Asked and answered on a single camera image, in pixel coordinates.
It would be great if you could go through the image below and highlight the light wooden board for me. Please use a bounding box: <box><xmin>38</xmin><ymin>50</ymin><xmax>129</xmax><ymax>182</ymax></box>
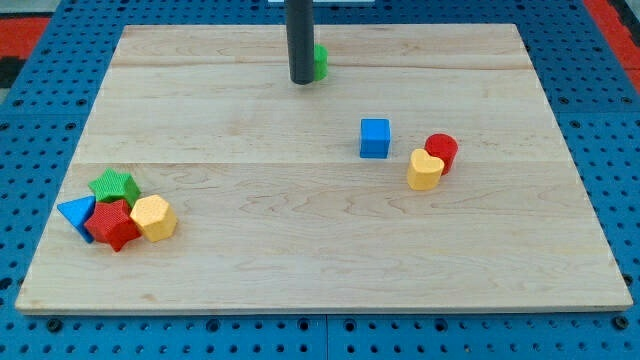
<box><xmin>15</xmin><ymin>24</ymin><xmax>633</xmax><ymax>315</ymax></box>

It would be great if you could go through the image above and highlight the blue cube block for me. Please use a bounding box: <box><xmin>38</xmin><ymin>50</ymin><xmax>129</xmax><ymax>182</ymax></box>
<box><xmin>360</xmin><ymin>118</ymin><xmax>391</xmax><ymax>159</ymax></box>

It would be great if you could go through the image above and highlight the yellow heart block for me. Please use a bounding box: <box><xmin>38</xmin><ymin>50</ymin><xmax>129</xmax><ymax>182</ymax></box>
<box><xmin>407</xmin><ymin>148</ymin><xmax>445</xmax><ymax>191</ymax></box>

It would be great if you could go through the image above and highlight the green cylinder block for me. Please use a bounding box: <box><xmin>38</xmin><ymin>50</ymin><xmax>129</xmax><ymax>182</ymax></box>
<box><xmin>314</xmin><ymin>44</ymin><xmax>328</xmax><ymax>81</ymax></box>

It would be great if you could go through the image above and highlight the red cylinder block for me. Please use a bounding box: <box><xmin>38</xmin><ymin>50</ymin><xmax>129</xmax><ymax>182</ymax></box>
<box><xmin>424</xmin><ymin>133</ymin><xmax>459</xmax><ymax>175</ymax></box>

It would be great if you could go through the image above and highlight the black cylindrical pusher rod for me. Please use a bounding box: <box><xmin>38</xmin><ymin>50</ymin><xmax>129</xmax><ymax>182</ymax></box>
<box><xmin>285</xmin><ymin>0</ymin><xmax>314</xmax><ymax>85</ymax></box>

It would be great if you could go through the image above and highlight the yellow hexagon block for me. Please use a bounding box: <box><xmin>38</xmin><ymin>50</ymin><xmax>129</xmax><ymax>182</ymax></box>
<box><xmin>130</xmin><ymin>195</ymin><xmax>178</xmax><ymax>242</ymax></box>

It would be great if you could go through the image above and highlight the green star block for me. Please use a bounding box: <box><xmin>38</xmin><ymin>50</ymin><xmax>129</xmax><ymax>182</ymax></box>
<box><xmin>88</xmin><ymin>168</ymin><xmax>141</xmax><ymax>207</ymax></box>

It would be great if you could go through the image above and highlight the red star block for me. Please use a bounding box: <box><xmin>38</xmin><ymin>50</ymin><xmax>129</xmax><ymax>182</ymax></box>
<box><xmin>84</xmin><ymin>199</ymin><xmax>141</xmax><ymax>252</ymax></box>

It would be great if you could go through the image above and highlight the blue triangle block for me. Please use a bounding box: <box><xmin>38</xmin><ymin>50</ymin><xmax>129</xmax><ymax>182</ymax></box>
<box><xmin>56</xmin><ymin>196</ymin><xmax>96</xmax><ymax>243</ymax></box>

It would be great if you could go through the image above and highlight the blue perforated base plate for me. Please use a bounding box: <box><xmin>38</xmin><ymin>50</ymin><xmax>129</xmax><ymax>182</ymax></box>
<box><xmin>1</xmin><ymin>0</ymin><xmax>639</xmax><ymax>359</ymax></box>

